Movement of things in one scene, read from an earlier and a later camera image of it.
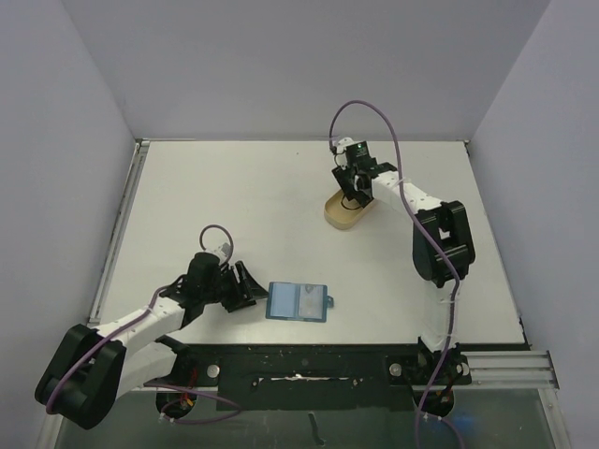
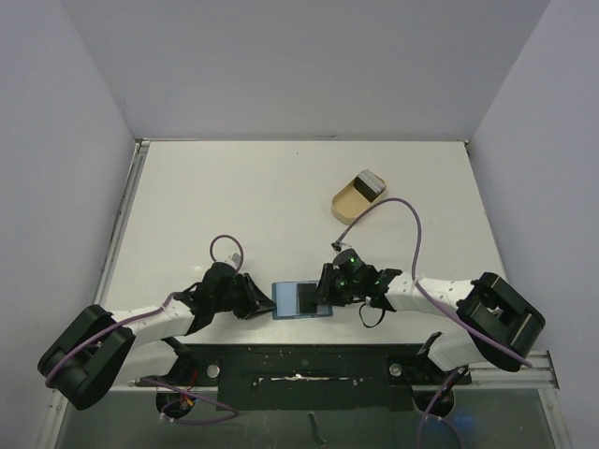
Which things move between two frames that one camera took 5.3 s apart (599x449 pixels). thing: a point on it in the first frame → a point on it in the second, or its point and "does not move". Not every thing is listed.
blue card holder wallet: [298, 301] does not move
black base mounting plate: [312, 377] does not move
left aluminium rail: [119, 232] does not move
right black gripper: [351, 179] → [326, 285]
